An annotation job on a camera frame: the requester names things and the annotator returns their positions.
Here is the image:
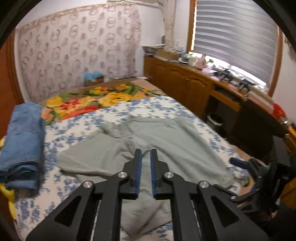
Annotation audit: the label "grey-green pants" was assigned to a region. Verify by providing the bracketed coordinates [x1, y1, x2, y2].
[57, 116, 234, 237]

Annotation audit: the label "wooden sideboard cabinet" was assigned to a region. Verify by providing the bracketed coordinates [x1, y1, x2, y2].
[144, 57, 295, 159]

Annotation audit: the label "white waste bin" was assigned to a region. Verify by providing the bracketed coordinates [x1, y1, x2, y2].
[206, 113, 224, 133]

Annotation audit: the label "red object on desk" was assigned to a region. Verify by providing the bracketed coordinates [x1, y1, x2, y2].
[273, 103, 286, 120]

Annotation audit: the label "black stand near window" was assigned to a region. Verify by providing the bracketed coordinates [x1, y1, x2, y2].
[214, 70, 233, 81]

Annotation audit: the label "blue floral white bedsheet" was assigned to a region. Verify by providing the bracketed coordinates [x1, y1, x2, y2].
[15, 96, 247, 240]

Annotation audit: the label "colourful flower blanket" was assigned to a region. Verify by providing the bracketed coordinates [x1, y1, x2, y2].
[41, 79, 165, 126]

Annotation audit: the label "folded blue jeans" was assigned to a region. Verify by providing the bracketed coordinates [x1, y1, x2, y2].
[1, 102, 45, 190]

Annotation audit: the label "pink bottle on sideboard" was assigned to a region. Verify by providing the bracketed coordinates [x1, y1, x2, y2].
[197, 54, 207, 70]

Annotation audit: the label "cardboard box blue contents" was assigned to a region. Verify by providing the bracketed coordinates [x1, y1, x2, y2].
[83, 72, 104, 87]

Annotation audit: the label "yellow plush toy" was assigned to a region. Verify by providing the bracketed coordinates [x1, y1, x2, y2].
[0, 136, 17, 220]

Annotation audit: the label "grey zebra window blind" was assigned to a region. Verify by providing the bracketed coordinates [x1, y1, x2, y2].
[192, 1, 278, 86]

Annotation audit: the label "cardboard box on sideboard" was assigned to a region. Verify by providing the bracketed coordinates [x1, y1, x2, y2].
[156, 49, 180, 61]

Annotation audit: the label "wooden louvred wardrobe door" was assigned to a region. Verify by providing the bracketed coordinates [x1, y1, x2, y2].
[0, 31, 24, 137]

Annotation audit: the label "patterned sheer curtain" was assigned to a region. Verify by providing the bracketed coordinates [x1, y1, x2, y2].
[17, 3, 142, 102]

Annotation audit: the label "beige side curtain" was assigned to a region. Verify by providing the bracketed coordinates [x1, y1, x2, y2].
[163, 0, 176, 51]

